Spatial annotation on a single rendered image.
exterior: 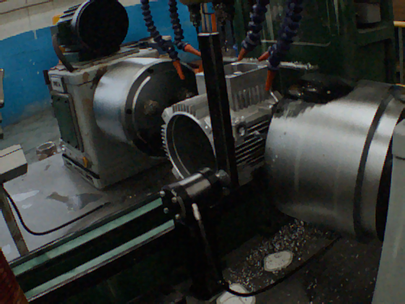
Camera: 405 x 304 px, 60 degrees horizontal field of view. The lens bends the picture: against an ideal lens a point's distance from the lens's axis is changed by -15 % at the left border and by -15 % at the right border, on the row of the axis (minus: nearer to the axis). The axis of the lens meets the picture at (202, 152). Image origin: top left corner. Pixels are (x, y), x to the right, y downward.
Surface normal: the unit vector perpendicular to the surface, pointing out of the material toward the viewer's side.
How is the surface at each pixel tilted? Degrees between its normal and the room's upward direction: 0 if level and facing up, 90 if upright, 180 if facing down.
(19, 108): 90
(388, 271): 90
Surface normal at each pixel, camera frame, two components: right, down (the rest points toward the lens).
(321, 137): -0.70, -0.25
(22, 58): 0.64, 0.22
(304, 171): -0.77, 0.20
